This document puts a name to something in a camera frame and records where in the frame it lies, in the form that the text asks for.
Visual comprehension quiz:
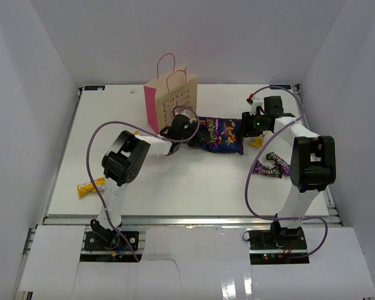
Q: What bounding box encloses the purple chocolate pack lower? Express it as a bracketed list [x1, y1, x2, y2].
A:
[252, 161, 283, 178]

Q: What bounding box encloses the paper bag with pink handles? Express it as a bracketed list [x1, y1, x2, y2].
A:
[143, 63, 198, 133]

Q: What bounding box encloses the purple chocolate pack upper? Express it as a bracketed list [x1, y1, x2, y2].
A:
[266, 152, 291, 176]

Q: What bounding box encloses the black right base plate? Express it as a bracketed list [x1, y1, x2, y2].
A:
[242, 230, 309, 266]

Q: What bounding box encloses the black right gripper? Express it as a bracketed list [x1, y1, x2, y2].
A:
[237, 112, 269, 138]

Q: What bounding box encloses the purple chocolate pack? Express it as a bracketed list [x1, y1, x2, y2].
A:
[266, 152, 291, 176]
[252, 161, 283, 178]

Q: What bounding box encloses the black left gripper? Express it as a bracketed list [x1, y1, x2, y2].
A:
[178, 121, 211, 148]

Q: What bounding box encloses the blue label left corner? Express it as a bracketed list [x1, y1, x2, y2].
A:
[83, 85, 106, 91]

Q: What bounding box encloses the yellow snack bar left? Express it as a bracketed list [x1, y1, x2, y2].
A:
[77, 177, 105, 199]

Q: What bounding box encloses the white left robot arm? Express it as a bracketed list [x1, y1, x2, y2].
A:
[90, 112, 204, 249]

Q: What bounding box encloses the purple blue candy bag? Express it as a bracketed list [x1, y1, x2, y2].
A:
[199, 117, 244, 155]

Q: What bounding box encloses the aluminium front rail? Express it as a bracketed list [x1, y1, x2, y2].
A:
[42, 215, 341, 228]

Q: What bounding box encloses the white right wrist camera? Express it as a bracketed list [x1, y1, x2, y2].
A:
[246, 96, 265, 115]

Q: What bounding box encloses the blue label right corner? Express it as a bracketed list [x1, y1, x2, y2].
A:
[269, 84, 292, 90]

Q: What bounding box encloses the blue label corner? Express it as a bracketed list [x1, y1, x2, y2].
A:
[269, 84, 292, 90]
[83, 85, 106, 91]

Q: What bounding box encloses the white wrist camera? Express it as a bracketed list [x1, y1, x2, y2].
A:
[246, 96, 265, 115]
[174, 107, 196, 122]

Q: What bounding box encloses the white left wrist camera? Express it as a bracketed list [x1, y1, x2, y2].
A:
[174, 107, 196, 122]

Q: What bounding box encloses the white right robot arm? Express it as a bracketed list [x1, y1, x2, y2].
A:
[239, 96, 336, 249]

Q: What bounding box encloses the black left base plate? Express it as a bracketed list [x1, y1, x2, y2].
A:
[80, 231, 142, 263]

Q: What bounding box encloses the yellow snack bar right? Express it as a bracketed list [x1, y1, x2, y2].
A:
[248, 134, 265, 148]

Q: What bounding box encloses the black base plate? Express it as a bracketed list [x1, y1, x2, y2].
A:
[242, 230, 309, 266]
[80, 231, 142, 263]

